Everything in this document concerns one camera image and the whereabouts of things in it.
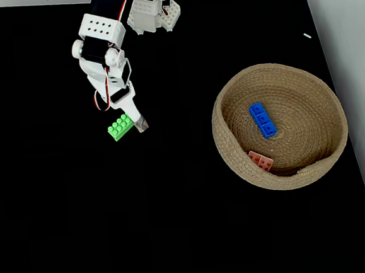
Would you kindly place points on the pink lego block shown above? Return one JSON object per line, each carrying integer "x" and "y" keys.
{"x": 262, "y": 162}

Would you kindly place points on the green lego block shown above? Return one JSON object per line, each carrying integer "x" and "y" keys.
{"x": 119, "y": 128}

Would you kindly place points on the blue lego block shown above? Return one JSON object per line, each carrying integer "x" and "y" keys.
{"x": 263, "y": 120}

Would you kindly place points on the small white strip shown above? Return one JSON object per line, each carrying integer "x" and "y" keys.
{"x": 307, "y": 35}

